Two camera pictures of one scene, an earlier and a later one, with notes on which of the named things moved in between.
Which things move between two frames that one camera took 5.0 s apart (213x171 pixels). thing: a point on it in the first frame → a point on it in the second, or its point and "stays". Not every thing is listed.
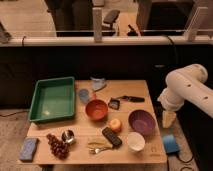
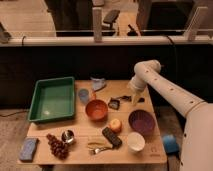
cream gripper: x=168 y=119 → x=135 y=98
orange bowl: x=96 y=109 stays
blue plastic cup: x=84 y=95 stays
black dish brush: x=115 y=103 stays
